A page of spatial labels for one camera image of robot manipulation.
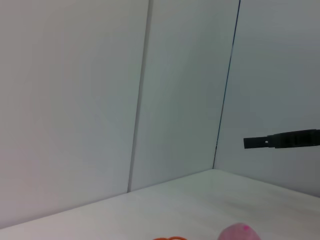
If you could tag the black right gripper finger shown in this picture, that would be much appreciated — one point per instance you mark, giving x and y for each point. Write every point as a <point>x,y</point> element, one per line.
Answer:
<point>255,143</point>

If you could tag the pink peach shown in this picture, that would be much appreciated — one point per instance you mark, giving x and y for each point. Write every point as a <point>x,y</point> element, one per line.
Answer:
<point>240,232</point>

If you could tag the orange woven plastic basket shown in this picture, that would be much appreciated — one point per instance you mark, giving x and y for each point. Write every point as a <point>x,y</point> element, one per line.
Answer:
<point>172,238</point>

